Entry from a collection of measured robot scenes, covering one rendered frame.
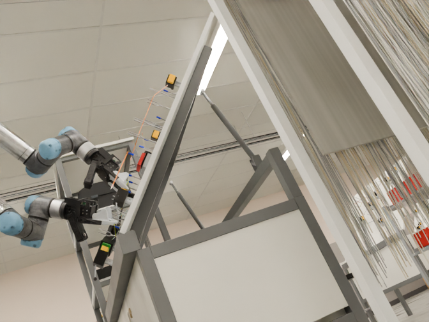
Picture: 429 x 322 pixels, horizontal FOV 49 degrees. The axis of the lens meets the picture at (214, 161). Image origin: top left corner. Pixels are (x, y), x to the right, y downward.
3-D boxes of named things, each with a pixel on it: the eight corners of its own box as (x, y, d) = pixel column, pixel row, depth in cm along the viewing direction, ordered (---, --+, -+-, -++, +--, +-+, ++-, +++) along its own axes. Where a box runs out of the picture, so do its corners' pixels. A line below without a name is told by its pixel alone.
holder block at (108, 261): (109, 287, 192) (86, 279, 191) (120, 259, 198) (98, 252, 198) (110, 284, 188) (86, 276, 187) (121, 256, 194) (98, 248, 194)
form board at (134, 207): (110, 313, 240) (106, 312, 240) (172, 153, 293) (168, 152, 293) (124, 234, 140) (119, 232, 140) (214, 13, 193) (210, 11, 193)
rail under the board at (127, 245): (123, 255, 137) (116, 234, 139) (108, 326, 237) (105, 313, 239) (141, 248, 139) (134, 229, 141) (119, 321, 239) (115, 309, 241)
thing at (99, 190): (78, 216, 272) (69, 188, 280) (78, 231, 292) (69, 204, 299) (128, 202, 285) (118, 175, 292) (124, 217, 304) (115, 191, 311)
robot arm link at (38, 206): (30, 218, 181) (37, 196, 184) (56, 222, 179) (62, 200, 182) (19, 213, 174) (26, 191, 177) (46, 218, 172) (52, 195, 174)
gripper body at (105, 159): (123, 162, 183) (101, 143, 186) (106, 174, 178) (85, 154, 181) (121, 173, 189) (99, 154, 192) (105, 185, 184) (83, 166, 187)
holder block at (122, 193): (122, 208, 178) (112, 204, 178) (127, 196, 182) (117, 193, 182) (123, 202, 175) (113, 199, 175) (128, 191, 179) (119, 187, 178)
